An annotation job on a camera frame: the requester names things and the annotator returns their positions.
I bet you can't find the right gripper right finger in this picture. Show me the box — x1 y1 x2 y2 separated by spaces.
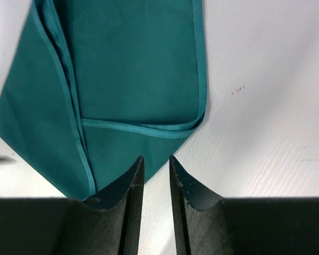
169 156 319 254

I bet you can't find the teal cloth napkin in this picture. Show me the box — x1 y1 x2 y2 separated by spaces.
0 1 207 200

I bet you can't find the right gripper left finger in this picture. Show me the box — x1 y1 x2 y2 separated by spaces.
0 157 145 254

